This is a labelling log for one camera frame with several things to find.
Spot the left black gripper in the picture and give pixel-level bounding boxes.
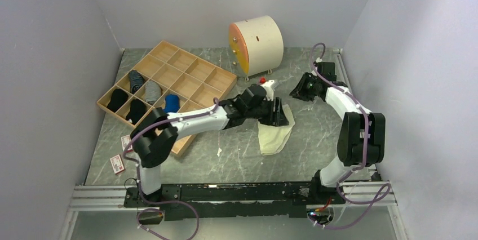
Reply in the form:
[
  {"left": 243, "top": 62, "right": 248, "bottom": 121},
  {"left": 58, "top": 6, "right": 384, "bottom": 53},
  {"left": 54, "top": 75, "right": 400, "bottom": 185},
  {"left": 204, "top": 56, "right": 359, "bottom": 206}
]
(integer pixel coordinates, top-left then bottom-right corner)
[{"left": 246, "top": 97, "right": 289, "bottom": 127}]

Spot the blue underwear white trim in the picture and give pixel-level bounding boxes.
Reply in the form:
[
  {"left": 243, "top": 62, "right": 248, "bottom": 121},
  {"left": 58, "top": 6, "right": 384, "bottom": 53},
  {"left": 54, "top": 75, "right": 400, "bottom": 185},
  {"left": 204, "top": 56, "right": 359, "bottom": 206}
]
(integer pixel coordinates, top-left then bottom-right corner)
[{"left": 163, "top": 94, "right": 180, "bottom": 113}]

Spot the grey rolled sock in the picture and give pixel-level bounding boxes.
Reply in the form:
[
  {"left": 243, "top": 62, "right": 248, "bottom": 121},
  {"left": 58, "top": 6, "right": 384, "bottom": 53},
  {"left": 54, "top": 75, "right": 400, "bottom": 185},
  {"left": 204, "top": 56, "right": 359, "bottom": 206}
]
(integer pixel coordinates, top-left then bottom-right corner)
[{"left": 145, "top": 80, "right": 162, "bottom": 105}]

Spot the dark striped rolled sock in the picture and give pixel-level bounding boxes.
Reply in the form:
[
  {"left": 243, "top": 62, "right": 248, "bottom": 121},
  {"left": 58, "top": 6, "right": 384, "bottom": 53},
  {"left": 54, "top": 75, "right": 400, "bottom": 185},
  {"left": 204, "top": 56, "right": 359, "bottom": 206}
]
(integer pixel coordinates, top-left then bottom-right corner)
[{"left": 128, "top": 70, "right": 145, "bottom": 94}]

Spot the cream cloth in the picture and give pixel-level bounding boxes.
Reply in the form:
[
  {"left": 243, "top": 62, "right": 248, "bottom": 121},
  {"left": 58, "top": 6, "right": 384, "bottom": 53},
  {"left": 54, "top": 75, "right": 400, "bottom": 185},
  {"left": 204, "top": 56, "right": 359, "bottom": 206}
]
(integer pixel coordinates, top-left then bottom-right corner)
[{"left": 258, "top": 104, "right": 295, "bottom": 155}]

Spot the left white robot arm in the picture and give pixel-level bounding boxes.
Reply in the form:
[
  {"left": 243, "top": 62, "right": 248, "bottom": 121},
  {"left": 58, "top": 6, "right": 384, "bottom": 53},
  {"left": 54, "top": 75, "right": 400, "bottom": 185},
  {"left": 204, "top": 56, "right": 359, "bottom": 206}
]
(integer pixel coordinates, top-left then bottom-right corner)
[{"left": 128, "top": 81, "right": 289, "bottom": 206}]

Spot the small red white tag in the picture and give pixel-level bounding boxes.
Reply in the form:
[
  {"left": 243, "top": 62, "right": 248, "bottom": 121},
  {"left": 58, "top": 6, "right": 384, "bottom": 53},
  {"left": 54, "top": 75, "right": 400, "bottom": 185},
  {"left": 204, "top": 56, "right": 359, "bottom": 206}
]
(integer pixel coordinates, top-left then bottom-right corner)
[{"left": 109, "top": 154, "right": 126, "bottom": 175}]

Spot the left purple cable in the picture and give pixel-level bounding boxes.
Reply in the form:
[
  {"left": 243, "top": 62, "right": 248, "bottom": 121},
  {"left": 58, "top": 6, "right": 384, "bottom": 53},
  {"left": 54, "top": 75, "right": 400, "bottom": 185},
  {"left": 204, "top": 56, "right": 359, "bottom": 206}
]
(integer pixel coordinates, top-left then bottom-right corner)
[{"left": 122, "top": 97, "right": 221, "bottom": 240}]

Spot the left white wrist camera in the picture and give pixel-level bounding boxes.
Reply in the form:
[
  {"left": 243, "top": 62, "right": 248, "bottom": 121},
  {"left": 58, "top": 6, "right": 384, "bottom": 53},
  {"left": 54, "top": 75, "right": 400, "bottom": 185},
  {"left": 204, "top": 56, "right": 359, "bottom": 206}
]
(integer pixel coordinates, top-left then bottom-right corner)
[{"left": 259, "top": 77, "right": 278, "bottom": 101}]

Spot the wooden compartment tray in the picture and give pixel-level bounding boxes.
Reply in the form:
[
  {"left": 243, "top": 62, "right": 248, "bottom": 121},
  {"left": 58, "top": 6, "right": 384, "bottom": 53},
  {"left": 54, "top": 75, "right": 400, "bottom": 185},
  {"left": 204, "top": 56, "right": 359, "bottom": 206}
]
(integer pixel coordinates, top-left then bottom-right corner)
[{"left": 94, "top": 41, "right": 238, "bottom": 159}]

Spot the black rolled sock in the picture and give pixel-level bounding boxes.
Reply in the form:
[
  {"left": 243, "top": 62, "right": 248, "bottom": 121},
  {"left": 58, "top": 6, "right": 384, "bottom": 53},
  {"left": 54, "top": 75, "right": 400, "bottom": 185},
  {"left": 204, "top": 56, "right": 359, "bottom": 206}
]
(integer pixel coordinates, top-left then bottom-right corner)
[
  {"left": 106, "top": 88, "right": 129, "bottom": 112},
  {"left": 125, "top": 99, "right": 147, "bottom": 125}
]

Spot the cream cylindrical drawer cabinet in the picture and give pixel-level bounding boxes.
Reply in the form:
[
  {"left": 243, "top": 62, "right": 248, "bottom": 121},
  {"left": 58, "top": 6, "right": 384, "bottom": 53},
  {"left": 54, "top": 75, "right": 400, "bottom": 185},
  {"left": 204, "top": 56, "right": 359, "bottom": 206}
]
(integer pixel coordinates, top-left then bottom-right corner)
[{"left": 228, "top": 15, "right": 284, "bottom": 81}]

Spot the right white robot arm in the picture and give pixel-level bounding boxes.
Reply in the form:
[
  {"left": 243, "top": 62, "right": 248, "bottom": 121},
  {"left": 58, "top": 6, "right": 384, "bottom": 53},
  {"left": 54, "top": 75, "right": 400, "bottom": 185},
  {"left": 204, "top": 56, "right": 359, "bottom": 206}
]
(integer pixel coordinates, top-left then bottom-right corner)
[{"left": 290, "top": 62, "right": 386, "bottom": 203}]

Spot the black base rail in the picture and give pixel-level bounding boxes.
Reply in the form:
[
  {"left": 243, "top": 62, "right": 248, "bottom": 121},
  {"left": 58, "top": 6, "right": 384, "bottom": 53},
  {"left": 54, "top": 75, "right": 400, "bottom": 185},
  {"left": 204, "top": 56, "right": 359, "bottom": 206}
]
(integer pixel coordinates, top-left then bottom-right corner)
[{"left": 123, "top": 180, "right": 345, "bottom": 221}]

